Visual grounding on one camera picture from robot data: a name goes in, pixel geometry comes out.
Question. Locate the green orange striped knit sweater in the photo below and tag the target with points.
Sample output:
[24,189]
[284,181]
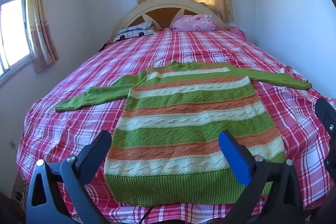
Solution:
[189,113]

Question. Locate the dark cloth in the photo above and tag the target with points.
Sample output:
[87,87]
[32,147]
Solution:
[105,46]

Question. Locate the red plaid bed sheet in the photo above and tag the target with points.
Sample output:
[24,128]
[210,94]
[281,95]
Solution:
[199,48]

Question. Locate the white framed window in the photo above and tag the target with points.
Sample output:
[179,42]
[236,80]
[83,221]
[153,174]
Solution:
[13,29]

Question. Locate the white black patterned pillow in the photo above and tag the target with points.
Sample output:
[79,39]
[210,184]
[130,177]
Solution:
[134,31]

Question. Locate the pink cloth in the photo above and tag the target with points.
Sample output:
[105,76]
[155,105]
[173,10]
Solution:
[236,31]

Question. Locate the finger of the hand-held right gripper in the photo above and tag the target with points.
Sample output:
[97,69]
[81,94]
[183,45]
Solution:
[325,113]

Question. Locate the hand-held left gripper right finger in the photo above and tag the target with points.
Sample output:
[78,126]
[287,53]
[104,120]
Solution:
[233,155]

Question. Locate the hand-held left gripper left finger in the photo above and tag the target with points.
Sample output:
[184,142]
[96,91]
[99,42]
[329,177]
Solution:
[92,153]

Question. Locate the pink pillow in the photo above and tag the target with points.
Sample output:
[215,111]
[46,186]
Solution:
[194,22]

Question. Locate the cream wooden headboard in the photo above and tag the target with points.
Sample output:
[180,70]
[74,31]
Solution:
[162,16]

